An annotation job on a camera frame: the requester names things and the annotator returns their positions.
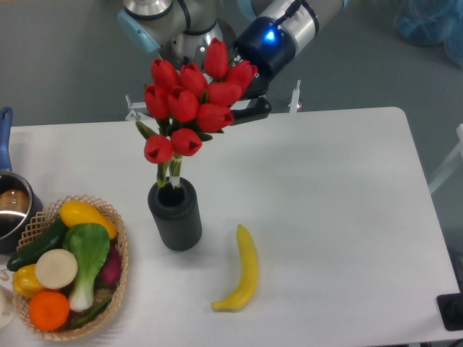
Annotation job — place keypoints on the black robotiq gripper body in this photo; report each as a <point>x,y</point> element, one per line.
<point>268,48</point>

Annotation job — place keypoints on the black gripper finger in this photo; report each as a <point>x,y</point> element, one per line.
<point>256,109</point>

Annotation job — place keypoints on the red tulip bouquet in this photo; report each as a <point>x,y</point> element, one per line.
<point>190,105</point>

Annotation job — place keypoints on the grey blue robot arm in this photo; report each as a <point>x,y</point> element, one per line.
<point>180,31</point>

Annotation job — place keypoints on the dark grey ribbed vase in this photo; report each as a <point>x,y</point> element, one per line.
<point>176,213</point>

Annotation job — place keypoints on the blue plastic bag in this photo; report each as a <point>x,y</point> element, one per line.
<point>432,23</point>

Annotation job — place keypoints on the yellow banana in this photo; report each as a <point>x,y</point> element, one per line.
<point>243,293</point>

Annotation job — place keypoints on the yellow squash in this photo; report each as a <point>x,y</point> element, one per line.
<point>77,212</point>

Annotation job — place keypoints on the green bok choy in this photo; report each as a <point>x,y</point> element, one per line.
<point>89,243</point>

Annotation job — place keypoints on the purple sweet potato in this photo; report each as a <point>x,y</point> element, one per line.
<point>111,270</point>

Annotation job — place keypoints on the dark green cucumber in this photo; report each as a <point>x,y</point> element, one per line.
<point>51,238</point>

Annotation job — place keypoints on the green chili pepper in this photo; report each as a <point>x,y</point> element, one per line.
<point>91,315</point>

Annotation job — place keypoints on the black device at table edge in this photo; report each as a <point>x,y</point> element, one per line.
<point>450,308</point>

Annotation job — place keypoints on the woven bamboo basket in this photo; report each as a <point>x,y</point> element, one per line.
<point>112,294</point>

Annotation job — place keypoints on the orange fruit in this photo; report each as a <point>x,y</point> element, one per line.
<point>48,310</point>

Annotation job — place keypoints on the yellow bell pepper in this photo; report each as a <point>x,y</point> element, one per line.
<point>25,282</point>

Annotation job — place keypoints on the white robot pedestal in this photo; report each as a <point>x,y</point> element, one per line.
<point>139,110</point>

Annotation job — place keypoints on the white frame at right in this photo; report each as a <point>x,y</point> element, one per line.
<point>448,165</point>

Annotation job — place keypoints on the blue handled saucepan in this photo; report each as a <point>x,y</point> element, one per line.
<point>19,203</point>

